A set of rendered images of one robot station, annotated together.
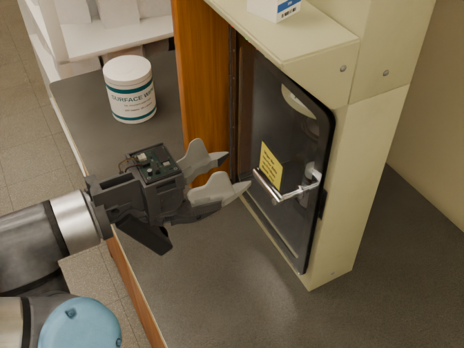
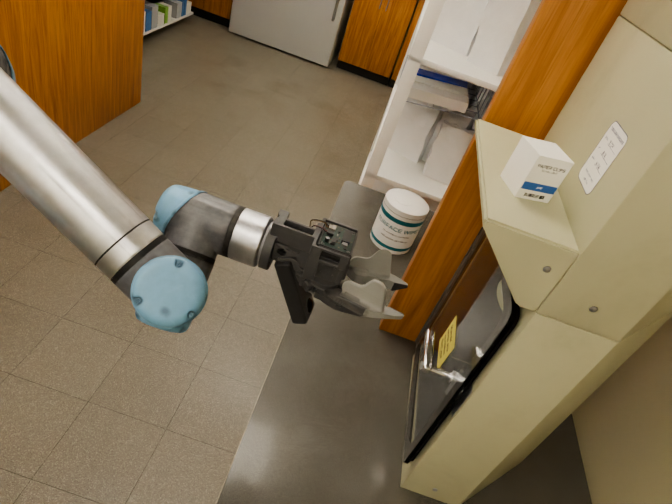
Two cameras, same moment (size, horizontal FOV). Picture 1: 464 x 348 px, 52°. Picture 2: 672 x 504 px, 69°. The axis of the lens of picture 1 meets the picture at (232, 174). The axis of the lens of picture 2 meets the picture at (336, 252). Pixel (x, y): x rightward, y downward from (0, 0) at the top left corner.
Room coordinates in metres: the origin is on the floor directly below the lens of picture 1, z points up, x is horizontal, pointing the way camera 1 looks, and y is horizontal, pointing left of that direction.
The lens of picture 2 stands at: (-0.04, -0.15, 1.77)
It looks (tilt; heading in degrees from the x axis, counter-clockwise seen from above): 37 degrees down; 27
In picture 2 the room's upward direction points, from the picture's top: 20 degrees clockwise
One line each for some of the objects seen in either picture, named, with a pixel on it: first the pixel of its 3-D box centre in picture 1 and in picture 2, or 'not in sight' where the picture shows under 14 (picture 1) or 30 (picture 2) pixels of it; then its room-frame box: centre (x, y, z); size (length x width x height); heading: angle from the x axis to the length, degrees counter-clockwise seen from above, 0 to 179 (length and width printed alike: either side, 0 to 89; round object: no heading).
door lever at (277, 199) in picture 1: (276, 184); (437, 354); (0.58, -0.08, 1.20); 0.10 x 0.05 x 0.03; 27
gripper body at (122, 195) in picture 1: (137, 194); (309, 253); (0.42, 0.12, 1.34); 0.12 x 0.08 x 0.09; 118
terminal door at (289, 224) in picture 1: (270, 157); (452, 334); (0.65, -0.07, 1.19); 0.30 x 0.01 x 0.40; 27
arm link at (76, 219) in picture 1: (77, 219); (254, 237); (0.39, 0.20, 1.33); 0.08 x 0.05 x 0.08; 28
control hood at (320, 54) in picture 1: (253, 30); (501, 201); (0.63, -0.03, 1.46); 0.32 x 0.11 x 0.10; 28
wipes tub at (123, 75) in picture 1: (130, 89); (398, 221); (1.13, 0.29, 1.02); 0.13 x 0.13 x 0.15
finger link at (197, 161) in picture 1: (198, 155); (380, 266); (0.50, 0.05, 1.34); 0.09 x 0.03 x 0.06; 133
